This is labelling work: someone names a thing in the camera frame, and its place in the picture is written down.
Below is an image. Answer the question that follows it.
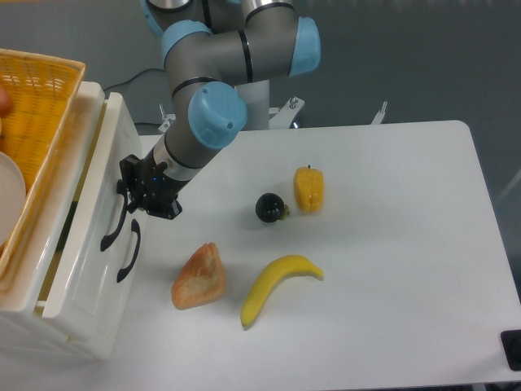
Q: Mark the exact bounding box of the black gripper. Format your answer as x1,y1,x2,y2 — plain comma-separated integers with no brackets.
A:
116,144,191,220

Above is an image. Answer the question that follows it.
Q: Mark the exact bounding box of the white top drawer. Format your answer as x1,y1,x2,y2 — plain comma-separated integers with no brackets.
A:
42,93,147,357

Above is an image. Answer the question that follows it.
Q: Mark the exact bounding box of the white drawer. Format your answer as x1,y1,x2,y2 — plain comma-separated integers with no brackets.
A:
42,93,147,357
71,218,142,359

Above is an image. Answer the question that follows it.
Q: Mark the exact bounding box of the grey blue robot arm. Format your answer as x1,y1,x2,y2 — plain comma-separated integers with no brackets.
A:
116,1,321,219

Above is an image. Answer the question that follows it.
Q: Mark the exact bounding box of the white lower drawer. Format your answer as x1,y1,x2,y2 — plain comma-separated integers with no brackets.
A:
71,218,142,359

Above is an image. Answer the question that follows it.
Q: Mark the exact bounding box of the white drawer cabinet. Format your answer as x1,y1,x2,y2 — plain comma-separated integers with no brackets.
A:
0,81,142,362

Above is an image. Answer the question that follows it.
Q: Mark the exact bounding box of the toasted bread slice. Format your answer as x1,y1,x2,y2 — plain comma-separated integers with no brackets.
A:
171,242,226,310

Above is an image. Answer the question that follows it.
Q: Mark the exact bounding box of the white plate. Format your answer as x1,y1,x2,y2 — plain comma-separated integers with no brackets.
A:
0,152,26,249

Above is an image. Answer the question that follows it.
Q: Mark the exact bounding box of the orange wicker basket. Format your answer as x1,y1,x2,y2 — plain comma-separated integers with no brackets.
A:
1,48,85,290

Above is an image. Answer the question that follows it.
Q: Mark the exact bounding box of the yellow banana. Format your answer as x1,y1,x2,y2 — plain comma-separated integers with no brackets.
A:
240,254,324,330

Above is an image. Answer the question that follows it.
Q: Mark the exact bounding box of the yellow bell pepper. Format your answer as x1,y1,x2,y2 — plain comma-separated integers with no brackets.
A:
293,166,325,213

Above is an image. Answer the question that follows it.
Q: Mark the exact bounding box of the black corner object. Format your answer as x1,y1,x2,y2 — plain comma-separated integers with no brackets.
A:
500,329,521,371

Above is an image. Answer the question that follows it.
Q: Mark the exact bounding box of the black power cable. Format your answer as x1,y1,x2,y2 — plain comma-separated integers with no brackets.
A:
102,68,168,93

